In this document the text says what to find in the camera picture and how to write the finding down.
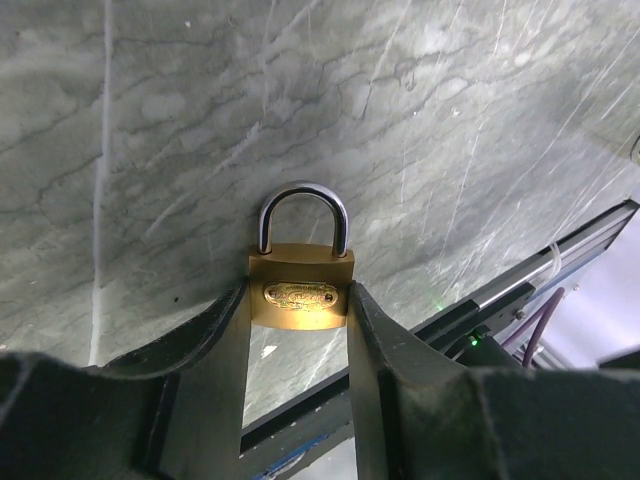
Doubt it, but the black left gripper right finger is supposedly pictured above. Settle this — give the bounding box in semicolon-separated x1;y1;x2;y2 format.
348;283;639;479

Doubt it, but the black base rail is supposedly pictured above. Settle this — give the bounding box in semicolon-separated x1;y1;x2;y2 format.
239;200;639;479

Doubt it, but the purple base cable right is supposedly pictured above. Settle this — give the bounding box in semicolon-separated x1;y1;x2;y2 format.
499;287;566;369

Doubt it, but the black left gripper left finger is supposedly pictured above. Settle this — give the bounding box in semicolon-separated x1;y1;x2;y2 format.
1;283;251;479

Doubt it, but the brass padlock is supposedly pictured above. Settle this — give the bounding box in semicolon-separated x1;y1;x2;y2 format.
248;181;355;331

